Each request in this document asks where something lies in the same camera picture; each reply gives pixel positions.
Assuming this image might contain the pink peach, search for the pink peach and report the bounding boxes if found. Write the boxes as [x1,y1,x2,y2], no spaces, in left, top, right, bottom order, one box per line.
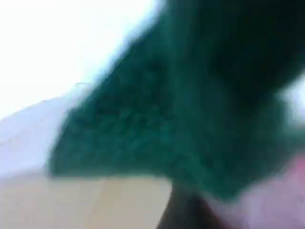
[228,159,305,229]

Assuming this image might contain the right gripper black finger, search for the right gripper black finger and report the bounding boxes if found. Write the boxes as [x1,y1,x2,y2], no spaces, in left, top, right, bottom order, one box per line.
[157,187,227,229]

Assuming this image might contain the white canvas handbag green handles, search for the white canvas handbag green handles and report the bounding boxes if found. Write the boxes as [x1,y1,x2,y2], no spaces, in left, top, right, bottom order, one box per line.
[0,0,305,229]

